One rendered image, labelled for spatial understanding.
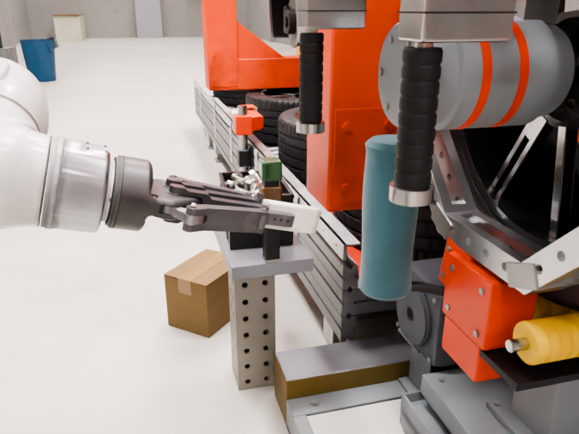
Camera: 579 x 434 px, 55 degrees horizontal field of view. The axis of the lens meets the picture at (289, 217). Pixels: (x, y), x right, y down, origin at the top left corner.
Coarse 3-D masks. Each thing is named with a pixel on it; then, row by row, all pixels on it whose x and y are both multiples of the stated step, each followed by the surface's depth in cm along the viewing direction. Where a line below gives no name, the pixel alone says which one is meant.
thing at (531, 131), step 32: (576, 0) 72; (576, 32) 78; (576, 64) 79; (576, 96) 79; (480, 128) 98; (512, 128) 99; (544, 128) 80; (576, 128) 75; (480, 160) 96; (512, 160) 88; (544, 160) 98; (576, 160) 100; (480, 192) 93; (512, 192) 91; (544, 192) 93; (576, 192) 94; (512, 224) 86; (544, 224) 86; (576, 224) 86
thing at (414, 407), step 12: (408, 396) 117; (420, 396) 118; (408, 408) 114; (420, 408) 115; (432, 408) 115; (408, 420) 114; (420, 420) 109; (432, 420) 112; (408, 432) 115; (420, 432) 109; (432, 432) 106; (444, 432) 109
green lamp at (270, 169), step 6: (258, 162) 106; (264, 162) 103; (270, 162) 103; (276, 162) 104; (258, 168) 106; (264, 168) 103; (270, 168) 104; (276, 168) 104; (282, 168) 104; (258, 174) 107; (264, 174) 104; (270, 174) 104; (276, 174) 104; (282, 174) 105; (264, 180) 104; (270, 180) 104; (276, 180) 105
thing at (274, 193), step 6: (258, 186) 108; (276, 186) 106; (264, 192) 105; (270, 192) 105; (276, 192) 106; (282, 192) 106; (264, 198) 105; (270, 198) 106; (276, 198) 106; (282, 198) 107
